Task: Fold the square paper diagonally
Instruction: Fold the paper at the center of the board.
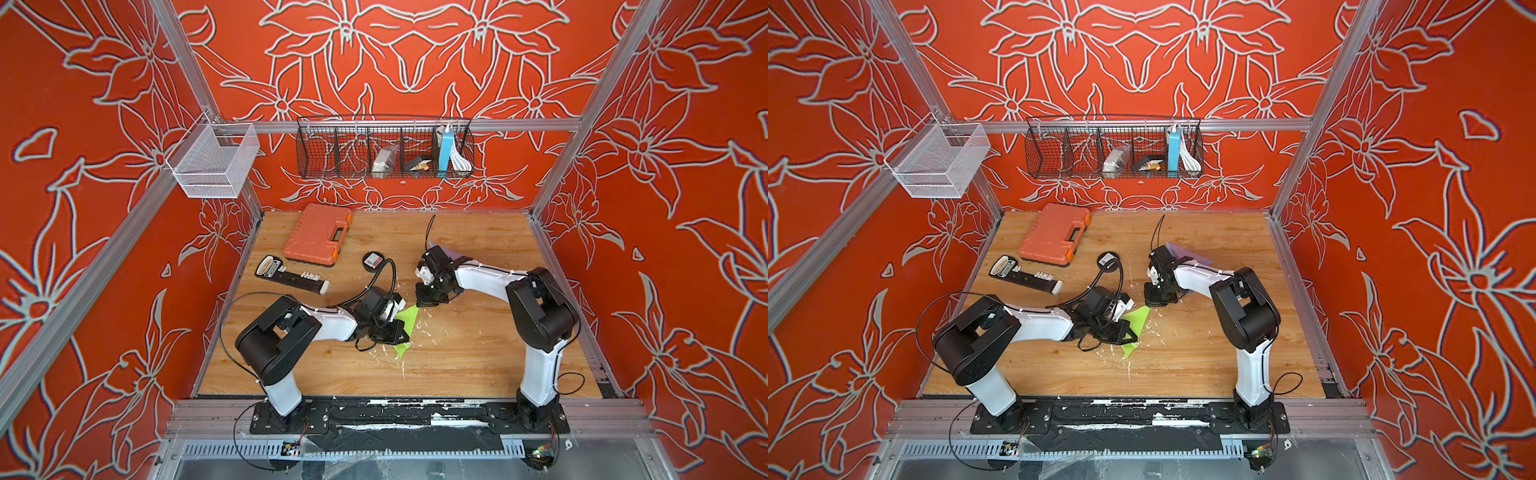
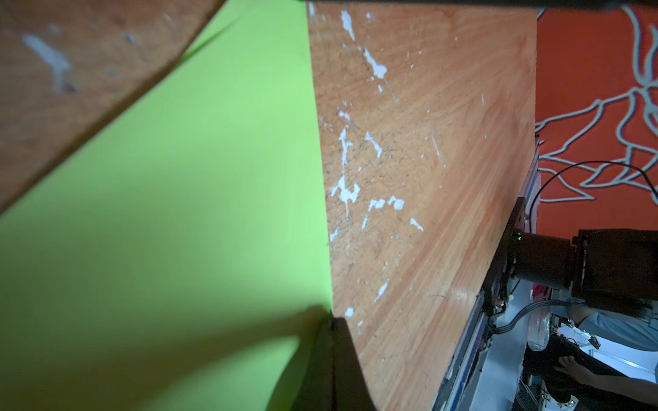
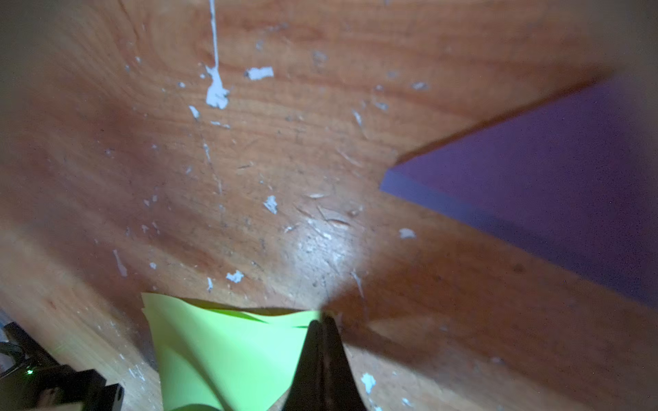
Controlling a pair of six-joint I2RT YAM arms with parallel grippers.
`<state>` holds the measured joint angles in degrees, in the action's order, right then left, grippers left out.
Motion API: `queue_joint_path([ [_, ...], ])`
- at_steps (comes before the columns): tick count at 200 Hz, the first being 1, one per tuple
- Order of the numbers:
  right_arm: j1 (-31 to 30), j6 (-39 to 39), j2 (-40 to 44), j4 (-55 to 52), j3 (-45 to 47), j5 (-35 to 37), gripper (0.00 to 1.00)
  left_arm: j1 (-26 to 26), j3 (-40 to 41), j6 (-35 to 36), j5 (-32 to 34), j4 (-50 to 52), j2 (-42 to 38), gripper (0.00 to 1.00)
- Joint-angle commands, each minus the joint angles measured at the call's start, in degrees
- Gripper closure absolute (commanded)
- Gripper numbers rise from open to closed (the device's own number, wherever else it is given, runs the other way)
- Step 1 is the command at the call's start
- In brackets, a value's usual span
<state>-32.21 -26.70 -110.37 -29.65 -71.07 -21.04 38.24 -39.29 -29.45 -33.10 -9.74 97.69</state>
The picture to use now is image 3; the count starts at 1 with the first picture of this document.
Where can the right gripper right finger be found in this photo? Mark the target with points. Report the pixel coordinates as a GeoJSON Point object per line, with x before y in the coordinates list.
{"type": "Point", "coordinates": [338, 388]}

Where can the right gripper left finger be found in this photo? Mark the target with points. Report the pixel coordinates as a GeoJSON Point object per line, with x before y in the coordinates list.
{"type": "Point", "coordinates": [307, 388]}

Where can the lime green square paper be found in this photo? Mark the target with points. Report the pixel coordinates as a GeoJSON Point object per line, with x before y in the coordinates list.
{"type": "Point", "coordinates": [223, 359]}

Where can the dark purple square paper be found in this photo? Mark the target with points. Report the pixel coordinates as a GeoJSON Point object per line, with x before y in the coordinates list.
{"type": "Point", "coordinates": [562, 180]}

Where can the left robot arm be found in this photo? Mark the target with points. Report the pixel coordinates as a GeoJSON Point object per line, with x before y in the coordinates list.
{"type": "Point", "coordinates": [34, 380]}

